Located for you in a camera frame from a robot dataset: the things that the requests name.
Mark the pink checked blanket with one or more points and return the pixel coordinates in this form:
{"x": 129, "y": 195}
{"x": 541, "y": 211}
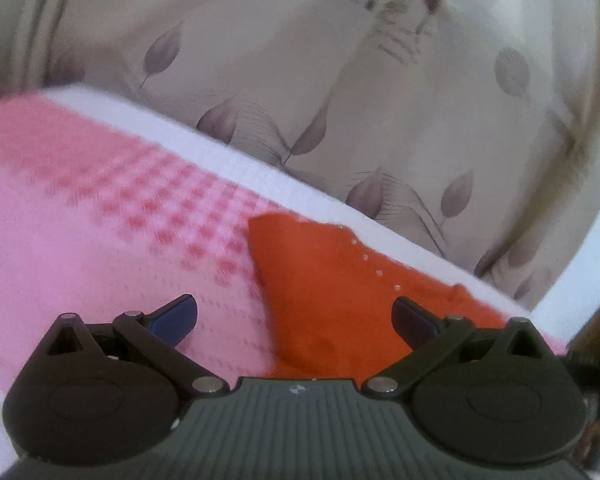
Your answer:
{"x": 80, "y": 220}

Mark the beige leaf-print curtain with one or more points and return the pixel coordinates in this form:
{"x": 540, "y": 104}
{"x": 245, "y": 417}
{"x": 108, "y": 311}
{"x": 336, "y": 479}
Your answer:
{"x": 380, "y": 110}

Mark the orange small garment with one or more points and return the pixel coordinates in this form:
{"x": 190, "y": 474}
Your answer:
{"x": 320, "y": 285}

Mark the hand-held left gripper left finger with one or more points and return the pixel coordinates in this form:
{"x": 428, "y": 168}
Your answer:
{"x": 174, "y": 321}

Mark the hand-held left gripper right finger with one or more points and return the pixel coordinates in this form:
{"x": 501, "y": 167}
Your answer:
{"x": 416, "y": 322}

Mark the pink checkered tablecloth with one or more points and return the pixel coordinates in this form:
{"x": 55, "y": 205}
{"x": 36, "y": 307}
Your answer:
{"x": 240, "y": 160}

